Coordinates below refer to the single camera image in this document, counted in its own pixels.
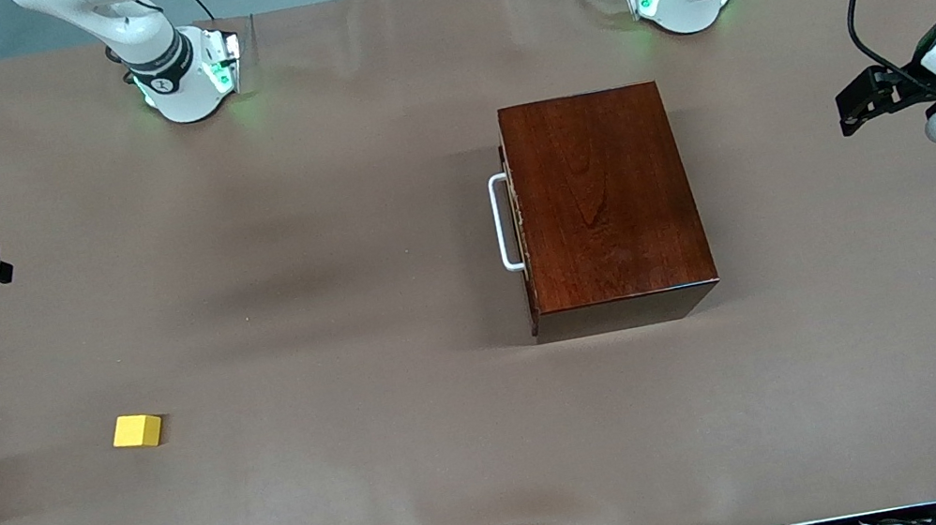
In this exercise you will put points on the brown table cloth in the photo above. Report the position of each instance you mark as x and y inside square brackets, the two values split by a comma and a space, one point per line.
[277, 484]

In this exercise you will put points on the light wooden drawer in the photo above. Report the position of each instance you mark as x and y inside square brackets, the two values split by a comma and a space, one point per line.
[501, 228]

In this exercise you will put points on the yellow block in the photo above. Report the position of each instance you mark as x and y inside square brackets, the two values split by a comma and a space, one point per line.
[137, 432]

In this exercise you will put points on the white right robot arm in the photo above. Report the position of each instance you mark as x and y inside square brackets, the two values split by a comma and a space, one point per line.
[189, 100]

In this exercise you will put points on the dark red wooden cabinet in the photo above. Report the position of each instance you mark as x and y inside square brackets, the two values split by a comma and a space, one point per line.
[601, 202]

